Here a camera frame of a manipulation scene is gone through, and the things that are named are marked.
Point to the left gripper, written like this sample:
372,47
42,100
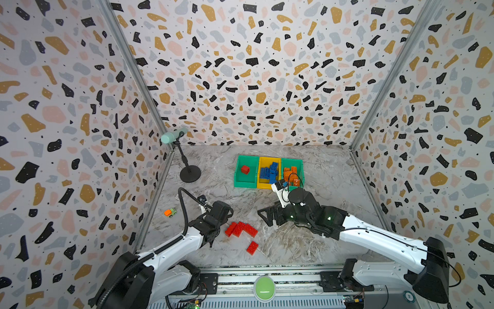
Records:
204,219

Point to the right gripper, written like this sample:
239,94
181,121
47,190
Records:
281,208

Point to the orange lego brick top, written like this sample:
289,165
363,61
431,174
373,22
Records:
287,173

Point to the blue lego brick top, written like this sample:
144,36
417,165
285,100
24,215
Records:
274,167

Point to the blue lego brick slim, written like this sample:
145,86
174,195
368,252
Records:
261,173

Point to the small red lego cube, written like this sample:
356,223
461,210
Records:
245,170

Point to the lone red lego brick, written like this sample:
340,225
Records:
252,248

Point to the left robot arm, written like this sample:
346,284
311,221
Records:
154,266

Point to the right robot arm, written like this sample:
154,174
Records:
422,266

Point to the small orange toy car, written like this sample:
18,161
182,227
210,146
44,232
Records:
170,212

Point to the right green bin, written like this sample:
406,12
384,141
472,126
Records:
286,162

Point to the green bin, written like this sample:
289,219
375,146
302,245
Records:
246,181
286,162

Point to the green microphone on stand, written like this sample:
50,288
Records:
189,173

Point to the left green bin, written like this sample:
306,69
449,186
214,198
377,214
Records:
246,181

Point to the yellow middle bin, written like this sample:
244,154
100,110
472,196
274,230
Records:
266,162

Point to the green push button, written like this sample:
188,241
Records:
264,289

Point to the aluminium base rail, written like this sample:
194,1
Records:
296,287

